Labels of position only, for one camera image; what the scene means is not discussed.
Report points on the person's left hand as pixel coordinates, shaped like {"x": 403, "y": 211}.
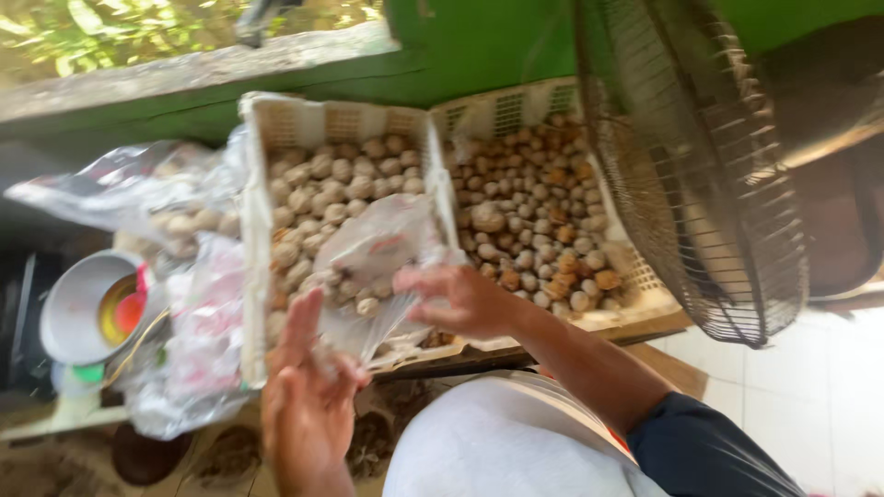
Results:
{"x": 304, "y": 414}

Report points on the person's right hand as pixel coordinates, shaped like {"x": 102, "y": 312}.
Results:
{"x": 469, "y": 304}

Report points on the person's right fingers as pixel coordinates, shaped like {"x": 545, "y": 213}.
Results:
{"x": 422, "y": 293}

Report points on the person's left fingers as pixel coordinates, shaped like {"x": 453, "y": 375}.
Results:
{"x": 309, "y": 324}

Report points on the clear plastic bag of meatballs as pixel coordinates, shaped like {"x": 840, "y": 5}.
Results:
{"x": 373, "y": 276}

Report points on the white plastic crate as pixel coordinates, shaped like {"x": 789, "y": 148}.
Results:
{"x": 642, "y": 283}
{"x": 257, "y": 228}

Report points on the crumpled clear printed plastic bags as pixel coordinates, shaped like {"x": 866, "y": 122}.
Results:
{"x": 200, "y": 345}

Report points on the heap of pale meatballs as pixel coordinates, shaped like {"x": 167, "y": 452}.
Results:
{"x": 324, "y": 193}

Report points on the heap of brown fried balls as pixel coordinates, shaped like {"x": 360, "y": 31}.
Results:
{"x": 532, "y": 207}

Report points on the red plastic scoop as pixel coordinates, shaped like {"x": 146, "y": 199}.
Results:
{"x": 130, "y": 310}

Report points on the large clear bag of meatballs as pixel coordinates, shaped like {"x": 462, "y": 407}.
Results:
{"x": 152, "y": 193}

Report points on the dark brown round bowl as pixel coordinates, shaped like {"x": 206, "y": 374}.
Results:
{"x": 148, "y": 455}

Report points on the green capped bottle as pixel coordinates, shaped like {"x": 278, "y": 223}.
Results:
{"x": 86, "y": 376}

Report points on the dark blurred object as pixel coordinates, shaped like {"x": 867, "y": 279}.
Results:
{"x": 259, "y": 21}

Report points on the dark blue sleeve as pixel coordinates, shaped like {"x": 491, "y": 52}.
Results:
{"x": 704, "y": 455}

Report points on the brown wooden furniture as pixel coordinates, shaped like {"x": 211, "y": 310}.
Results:
{"x": 835, "y": 172}

